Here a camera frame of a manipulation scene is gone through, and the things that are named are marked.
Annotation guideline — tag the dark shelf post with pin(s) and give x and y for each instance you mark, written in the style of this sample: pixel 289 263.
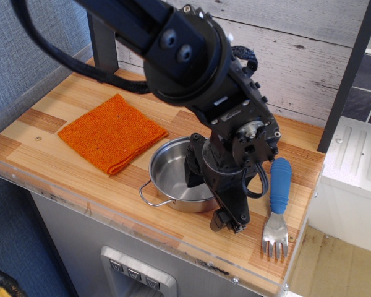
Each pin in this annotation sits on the dark shelf post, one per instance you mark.
pixel 352 67
pixel 103 45

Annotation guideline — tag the blue handled metal fork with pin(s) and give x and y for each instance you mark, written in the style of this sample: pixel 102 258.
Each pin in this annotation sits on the blue handled metal fork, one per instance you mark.
pixel 275 232

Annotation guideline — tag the left dark shelf post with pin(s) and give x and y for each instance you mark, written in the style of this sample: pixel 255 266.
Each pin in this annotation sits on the left dark shelf post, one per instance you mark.
pixel 103 45

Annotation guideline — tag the right dark shelf post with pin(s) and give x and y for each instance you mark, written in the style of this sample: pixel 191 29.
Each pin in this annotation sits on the right dark shelf post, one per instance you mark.
pixel 352 67

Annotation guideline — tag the stainless steel pot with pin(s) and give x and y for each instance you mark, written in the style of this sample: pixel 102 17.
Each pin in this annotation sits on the stainless steel pot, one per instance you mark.
pixel 168 175

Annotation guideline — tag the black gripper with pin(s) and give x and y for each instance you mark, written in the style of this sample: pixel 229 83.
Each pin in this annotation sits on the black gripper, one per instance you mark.
pixel 209 161

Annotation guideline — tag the clear acrylic edge guard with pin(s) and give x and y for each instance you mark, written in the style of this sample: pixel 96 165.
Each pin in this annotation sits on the clear acrylic edge guard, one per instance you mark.
pixel 93 218

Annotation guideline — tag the grey cabinet button panel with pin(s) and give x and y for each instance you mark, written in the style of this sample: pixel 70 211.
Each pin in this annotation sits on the grey cabinet button panel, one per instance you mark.
pixel 128 276

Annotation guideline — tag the yellow black object on floor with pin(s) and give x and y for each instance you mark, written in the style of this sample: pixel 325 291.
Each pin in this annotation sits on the yellow black object on floor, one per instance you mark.
pixel 9 287

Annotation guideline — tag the orange knitted towel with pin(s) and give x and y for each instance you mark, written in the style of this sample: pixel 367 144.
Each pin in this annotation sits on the orange knitted towel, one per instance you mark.
pixel 111 135

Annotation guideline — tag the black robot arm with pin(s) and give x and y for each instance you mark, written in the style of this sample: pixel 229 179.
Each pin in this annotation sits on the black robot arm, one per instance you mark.
pixel 189 62

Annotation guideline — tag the white grooved side counter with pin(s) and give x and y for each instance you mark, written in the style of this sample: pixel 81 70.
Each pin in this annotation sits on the white grooved side counter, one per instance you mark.
pixel 341 206

